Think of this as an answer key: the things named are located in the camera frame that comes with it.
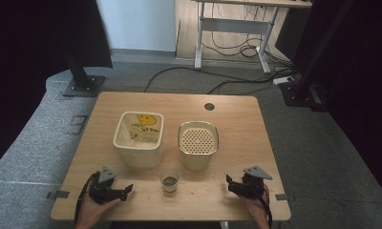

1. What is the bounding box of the black metal stand with base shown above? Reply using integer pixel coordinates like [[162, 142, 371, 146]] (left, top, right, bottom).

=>
[[62, 47, 107, 98], [278, 0, 355, 113]]

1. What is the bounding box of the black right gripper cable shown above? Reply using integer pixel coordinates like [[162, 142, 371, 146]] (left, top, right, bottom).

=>
[[251, 187, 274, 229]]

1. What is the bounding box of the black curtain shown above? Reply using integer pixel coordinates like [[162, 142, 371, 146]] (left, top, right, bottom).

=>
[[0, 0, 114, 175], [274, 0, 382, 204]]

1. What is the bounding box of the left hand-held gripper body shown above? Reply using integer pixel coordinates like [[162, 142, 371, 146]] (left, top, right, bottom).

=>
[[89, 166, 124, 205]]

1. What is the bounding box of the grey floor tape piece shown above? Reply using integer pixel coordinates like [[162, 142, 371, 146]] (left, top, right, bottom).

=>
[[274, 193, 296, 202], [46, 190, 71, 200]]

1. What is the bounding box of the cream bin with perforated insert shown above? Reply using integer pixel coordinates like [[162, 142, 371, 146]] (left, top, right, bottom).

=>
[[177, 120, 220, 172]]

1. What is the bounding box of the small glass cup with tea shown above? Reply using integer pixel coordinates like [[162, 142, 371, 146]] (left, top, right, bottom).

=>
[[159, 169, 181, 198]]

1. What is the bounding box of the person's left hand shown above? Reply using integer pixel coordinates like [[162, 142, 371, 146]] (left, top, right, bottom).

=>
[[74, 190, 122, 228]]

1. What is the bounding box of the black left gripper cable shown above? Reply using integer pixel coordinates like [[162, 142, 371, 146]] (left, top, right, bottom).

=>
[[74, 171, 101, 225]]

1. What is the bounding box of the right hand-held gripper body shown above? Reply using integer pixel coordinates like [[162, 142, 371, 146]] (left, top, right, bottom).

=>
[[236, 165, 273, 200]]

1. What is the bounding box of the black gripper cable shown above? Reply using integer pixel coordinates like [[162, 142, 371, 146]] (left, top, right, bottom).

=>
[[251, 187, 274, 229], [74, 171, 101, 225]]

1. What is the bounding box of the person's right hand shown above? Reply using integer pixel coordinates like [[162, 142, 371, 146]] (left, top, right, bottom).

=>
[[238, 184, 272, 229]]

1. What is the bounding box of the long black floor cable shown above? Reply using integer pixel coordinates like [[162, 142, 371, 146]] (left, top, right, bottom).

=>
[[143, 66, 278, 94]]

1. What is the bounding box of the cream bin with yellow print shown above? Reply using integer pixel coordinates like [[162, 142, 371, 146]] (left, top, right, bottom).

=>
[[112, 111, 165, 169]]

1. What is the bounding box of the white power strip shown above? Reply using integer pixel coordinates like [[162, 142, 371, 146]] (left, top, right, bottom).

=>
[[272, 75, 295, 86]]

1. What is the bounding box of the tangle of black cables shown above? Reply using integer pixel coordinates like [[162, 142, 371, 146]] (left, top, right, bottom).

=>
[[201, 2, 297, 70]]

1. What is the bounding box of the white frame desk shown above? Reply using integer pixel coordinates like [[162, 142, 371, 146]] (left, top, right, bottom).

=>
[[192, 0, 313, 75]]

